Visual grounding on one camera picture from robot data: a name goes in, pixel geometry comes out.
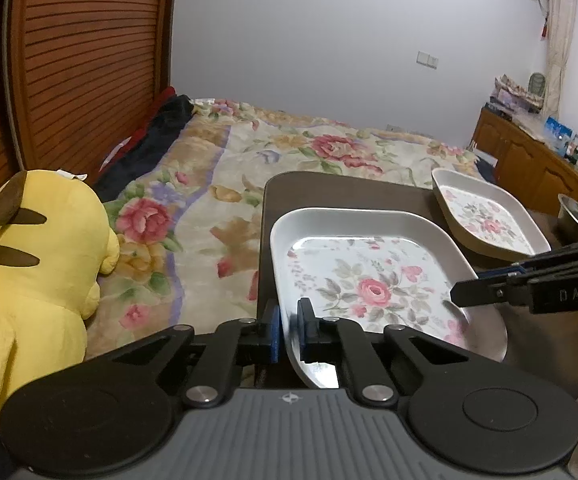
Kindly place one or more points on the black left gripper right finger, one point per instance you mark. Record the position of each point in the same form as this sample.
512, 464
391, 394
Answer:
472, 412

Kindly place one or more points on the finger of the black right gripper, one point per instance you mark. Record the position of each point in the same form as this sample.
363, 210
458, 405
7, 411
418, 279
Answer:
545, 283

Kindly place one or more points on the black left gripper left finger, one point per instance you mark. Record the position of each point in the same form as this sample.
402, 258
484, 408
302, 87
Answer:
110, 412

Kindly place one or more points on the large steel bowl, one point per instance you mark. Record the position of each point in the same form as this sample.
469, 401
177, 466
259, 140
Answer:
567, 220

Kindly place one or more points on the large floral white tray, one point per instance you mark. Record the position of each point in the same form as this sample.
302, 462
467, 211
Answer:
375, 267

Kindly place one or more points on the wooden sideboard cabinet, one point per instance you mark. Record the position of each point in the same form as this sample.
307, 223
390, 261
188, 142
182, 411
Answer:
526, 168

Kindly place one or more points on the blue photo card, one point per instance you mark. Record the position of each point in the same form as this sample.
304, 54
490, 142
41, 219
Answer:
557, 136

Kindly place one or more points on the yellow Pikachu plush toy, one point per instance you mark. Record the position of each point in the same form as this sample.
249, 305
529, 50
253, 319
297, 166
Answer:
55, 240

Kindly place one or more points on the stack of folded fabrics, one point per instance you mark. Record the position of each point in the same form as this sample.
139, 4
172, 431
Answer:
514, 96

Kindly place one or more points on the floral bed blanket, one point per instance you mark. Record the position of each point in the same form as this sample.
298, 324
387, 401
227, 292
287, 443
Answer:
190, 229

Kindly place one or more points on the dark clothing on bed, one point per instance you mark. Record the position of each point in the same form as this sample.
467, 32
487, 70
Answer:
166, 117

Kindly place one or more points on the beige curtain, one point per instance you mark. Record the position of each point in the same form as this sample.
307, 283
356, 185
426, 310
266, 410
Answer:
560, 28

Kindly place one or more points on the wooden slatted headboard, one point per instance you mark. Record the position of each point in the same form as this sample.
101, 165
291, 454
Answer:
76, 78

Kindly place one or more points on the white wall switch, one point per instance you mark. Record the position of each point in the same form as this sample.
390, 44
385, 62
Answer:
427, 60

